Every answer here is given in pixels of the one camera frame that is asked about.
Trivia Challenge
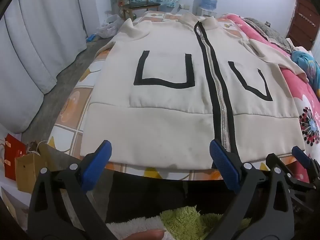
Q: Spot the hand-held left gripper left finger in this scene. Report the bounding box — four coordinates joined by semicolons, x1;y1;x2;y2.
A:
27;140;118;240

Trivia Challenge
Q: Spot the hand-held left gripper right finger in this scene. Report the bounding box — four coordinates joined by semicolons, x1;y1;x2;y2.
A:
205;139;294;240

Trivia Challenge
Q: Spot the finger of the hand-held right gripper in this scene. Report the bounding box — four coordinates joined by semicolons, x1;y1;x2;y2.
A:
266;153;298;188
292;146;320;180

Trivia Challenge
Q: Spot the cream zip jacket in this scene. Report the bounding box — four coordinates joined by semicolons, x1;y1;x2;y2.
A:
80;14;309;174

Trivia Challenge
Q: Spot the pink floral blanket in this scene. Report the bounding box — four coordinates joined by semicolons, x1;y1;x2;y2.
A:
217;14;320;170

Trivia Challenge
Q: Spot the brown paper bag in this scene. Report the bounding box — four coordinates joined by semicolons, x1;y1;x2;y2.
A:
14;144;48;194

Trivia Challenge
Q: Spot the red paper bag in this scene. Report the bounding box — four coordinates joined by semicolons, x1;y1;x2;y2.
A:
4;134;27;180

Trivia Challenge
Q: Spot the person's bare foot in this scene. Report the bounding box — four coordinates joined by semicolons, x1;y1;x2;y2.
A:
124;229;167;240

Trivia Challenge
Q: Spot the blue printed cloth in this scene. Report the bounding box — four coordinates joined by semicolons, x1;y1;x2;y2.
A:
291;50;320;90

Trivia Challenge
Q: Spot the white cloth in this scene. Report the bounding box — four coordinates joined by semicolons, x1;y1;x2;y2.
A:
285;39;313;53

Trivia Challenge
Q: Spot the grey fuzzy blanket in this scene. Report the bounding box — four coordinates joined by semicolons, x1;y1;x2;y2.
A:
244;17;293;53

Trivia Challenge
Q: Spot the white curtain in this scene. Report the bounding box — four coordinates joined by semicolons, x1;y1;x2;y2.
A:
0;0;88;134

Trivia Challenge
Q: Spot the white plastic bag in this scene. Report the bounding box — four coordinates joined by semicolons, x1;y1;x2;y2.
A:
96;14;124;38

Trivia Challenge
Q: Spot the brown wooden door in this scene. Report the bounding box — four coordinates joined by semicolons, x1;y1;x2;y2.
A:
286;0;320;53

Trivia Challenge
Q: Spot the white water dispenser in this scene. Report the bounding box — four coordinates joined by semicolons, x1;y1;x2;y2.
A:
196;6;218;18

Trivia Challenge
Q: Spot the wooden chair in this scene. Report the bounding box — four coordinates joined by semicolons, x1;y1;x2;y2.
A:
117;0;160;20

